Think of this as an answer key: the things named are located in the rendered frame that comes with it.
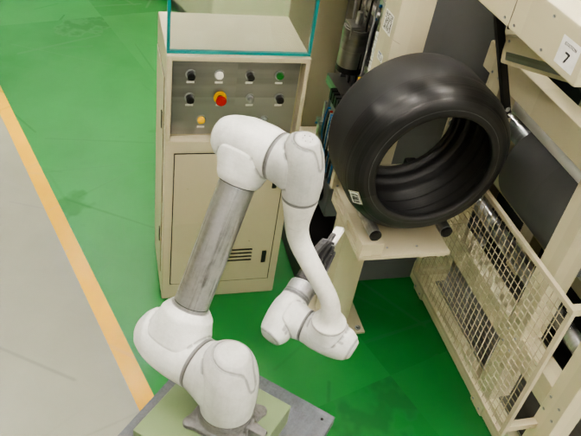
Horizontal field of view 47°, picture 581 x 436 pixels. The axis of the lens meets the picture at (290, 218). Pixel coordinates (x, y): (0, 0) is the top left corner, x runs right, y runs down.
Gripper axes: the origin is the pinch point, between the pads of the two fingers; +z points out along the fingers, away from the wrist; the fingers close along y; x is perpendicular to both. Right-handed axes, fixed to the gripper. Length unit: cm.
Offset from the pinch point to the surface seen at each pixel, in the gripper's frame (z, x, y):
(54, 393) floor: -83, -107, 38
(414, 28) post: 71, 3, -29
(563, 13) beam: 62, 57, -42
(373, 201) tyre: 17.8, 4.6, 1.1
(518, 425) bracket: -3, 50, 93
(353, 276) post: 28, -36, 75
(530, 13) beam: 69, 44, -37
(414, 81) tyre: 44, 16, -30
